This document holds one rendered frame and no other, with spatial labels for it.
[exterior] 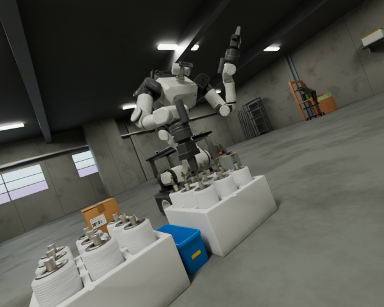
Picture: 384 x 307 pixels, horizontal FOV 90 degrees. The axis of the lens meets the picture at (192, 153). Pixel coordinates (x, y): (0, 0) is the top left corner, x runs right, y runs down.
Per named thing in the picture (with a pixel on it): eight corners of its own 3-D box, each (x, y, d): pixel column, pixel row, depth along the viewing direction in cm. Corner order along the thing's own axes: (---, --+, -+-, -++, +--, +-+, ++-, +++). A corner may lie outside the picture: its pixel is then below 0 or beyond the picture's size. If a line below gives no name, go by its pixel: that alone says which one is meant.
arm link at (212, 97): (220, 122, 138) (200, 98, 140) (227, 118, 148) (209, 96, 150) (231, 111, 131) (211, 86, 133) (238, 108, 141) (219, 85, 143)
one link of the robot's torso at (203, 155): (191, 178, 135) (156, 139, 158) (209, 170, 145) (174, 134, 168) (196, 163, 125) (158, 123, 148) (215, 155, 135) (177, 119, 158)
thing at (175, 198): (199, 216, 105) (188, 185, 105) (195, 224, 96) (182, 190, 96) (184, 220, 107) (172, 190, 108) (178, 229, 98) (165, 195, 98)
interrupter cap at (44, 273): (36, 276, 52) (35, 273, 52) (68, 258, 56) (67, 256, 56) (33, 285, 46) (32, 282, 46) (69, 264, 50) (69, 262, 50)
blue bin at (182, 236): (156, 258, 91) (147, 235, 91) (175, 245, 98) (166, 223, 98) (191, 278, 67) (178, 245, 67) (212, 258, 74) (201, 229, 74)
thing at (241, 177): (255, 197, 101) (243, 165, 101) (264, 201, 91) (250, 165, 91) (239, 204, 100) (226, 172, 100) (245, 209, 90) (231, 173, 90)
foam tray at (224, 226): (175, 240, 103) (163, 209, 104) (224, 207, 126) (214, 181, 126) (224, 257, 71) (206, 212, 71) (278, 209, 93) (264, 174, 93)
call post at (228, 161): (239, 203, 122) (222, 158, 122) (246, 198, 126) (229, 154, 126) (248, 203, 116) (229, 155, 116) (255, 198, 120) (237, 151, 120)
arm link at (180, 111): (166, 136, 82) (156, 111, 82) (184, 131, 90) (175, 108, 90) (182, 127, 74) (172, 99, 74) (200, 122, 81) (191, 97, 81)
